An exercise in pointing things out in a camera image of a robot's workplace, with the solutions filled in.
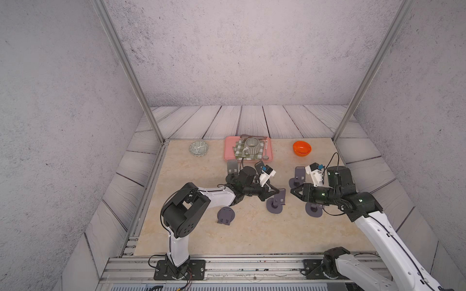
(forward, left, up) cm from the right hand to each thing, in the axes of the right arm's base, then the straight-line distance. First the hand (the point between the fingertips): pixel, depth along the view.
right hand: (295, 191), depth 71 cm
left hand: (+5, +3, -10) cm, 12 cm away
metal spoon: (+36, +7, -22) cm, 42 cm away
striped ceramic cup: (+43, +15, -19) cm, 49 cm away
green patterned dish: (+41, +48, -20) cm, 66 cm away
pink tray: (+48, +29, -21) cm, 60 cm away
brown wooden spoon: (+53, +19, -21) cm, 60 cm away
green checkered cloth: (+36, +22, -20) cm, 47 cm away
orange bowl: (+41, -16, -20) cm, 49 cm away
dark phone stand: (+21, +26, -12) cm, 35 cm away
